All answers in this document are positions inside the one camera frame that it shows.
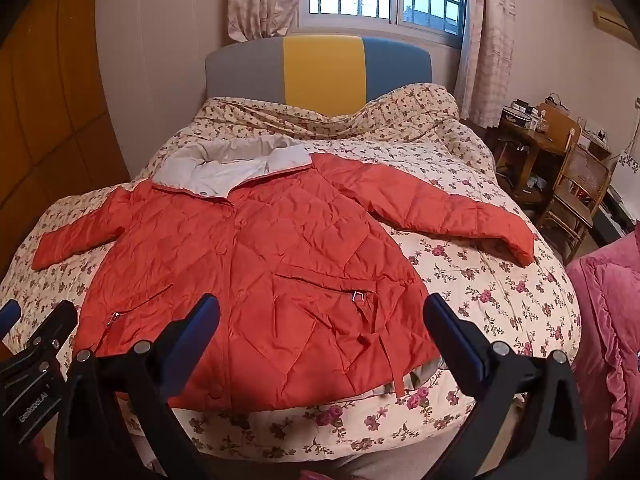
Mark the red quilted jacket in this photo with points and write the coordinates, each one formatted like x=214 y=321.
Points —
x=280 y=240

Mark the patterned box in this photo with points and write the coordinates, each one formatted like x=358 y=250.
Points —
x=516 y=116

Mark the white cabinet with flower decal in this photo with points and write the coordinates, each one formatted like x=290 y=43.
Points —
x=627 y=160

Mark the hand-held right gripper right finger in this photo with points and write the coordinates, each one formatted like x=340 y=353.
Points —
x=447 y=330

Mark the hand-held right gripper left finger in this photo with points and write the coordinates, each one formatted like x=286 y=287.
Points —
x=202 y=322

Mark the wooden desk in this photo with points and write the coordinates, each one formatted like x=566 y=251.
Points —
x=530 y=142

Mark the wooden wicker-back chair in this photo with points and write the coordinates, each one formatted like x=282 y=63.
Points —
x=585 y=175

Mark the wall air conditioner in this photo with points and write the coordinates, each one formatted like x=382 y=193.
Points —
x=611 y=21

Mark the orange wooden wardrobe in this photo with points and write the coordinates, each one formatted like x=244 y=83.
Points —
x=50 y=110

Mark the floral bedspread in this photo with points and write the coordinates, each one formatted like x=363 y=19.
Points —
x=500 y=300

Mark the pink quilt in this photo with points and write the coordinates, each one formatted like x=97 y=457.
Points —
x=607 y=320

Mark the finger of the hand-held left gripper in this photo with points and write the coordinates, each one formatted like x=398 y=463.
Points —
x=55 y=325
x=9 y=316

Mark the grey yellow blue headboard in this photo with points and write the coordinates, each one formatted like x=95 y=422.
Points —
x=320 y=70

